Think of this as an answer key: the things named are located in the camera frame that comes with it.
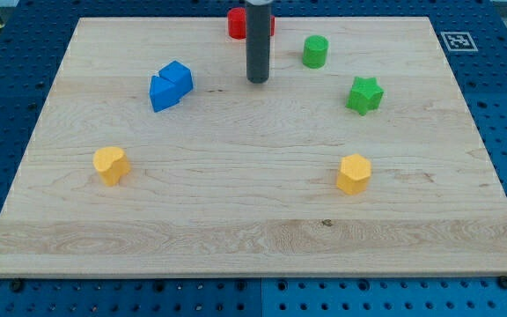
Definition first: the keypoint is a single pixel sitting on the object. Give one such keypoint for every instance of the yellow hexagon block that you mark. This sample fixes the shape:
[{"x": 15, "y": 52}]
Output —
[{"x": 353, "y": 174}]

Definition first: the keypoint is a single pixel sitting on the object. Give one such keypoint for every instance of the green star block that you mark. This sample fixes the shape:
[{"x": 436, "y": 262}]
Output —
[{"x": 365, "y": 95}]

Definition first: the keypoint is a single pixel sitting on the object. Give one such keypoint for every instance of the light wooden board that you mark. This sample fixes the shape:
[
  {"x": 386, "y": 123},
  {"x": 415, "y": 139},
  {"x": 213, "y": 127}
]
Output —
[{"x": 239, "y": 180}]

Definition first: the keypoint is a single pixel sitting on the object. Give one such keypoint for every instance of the blue triangle block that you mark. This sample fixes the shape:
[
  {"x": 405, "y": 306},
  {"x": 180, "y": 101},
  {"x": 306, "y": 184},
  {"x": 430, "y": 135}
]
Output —
[{"x": 163, "y": 94}]

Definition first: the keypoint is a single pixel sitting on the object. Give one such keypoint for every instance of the blue cube block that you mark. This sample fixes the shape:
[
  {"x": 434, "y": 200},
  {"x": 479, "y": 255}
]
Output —
[{"x": 179, "y": 75}]

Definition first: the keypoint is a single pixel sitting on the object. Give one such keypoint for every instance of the green cylinder block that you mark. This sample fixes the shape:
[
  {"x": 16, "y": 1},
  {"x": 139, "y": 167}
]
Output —
[{"x": 315, "y": 51}]

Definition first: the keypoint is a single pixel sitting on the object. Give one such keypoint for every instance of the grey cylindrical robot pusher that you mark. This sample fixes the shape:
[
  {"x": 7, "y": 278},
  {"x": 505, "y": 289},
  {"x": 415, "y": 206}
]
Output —
[{"x": 258, "y": 56}]

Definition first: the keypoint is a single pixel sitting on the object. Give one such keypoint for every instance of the yellow heart block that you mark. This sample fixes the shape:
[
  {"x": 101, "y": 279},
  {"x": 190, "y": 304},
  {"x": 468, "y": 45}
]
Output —
[{"x": 111, "y": 163}]

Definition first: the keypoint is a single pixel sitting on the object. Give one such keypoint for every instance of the red cylinder block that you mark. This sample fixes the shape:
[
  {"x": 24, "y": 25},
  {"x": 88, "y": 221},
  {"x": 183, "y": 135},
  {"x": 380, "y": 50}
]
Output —
[{"x": 236, "y": 23}]

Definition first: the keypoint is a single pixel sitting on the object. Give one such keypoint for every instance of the white fiducial marker tag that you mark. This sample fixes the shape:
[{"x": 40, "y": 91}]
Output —
[{"x": 459, "y": 42}]

